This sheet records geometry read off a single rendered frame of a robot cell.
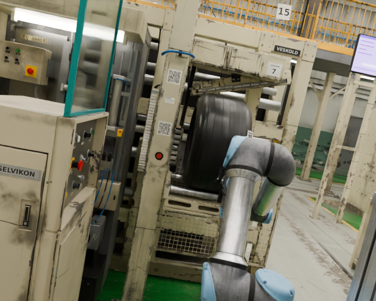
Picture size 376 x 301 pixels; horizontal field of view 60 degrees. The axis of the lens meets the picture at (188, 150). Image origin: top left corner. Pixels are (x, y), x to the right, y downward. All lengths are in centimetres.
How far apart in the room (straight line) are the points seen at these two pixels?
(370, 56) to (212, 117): 422
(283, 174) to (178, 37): 105
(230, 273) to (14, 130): 76
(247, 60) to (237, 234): 138
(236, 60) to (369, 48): 373
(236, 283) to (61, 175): 61
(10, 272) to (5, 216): 19
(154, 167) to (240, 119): 56
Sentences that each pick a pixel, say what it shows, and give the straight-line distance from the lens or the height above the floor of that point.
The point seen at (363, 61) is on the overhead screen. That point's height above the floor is 250.
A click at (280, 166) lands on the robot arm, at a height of 124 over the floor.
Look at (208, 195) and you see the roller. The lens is 184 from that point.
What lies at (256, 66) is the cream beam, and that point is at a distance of 217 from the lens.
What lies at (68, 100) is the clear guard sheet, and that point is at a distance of 105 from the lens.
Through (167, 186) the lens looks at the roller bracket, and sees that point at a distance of 177.
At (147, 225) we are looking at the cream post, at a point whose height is 64.
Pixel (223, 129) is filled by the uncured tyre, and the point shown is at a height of 129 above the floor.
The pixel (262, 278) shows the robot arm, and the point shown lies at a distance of 99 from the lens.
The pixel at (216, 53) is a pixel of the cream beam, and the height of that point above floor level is 172.
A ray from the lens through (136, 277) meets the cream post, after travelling 212.
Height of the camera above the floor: 138
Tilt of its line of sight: 8 degrees down
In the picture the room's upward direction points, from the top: 11 degrees clockwise
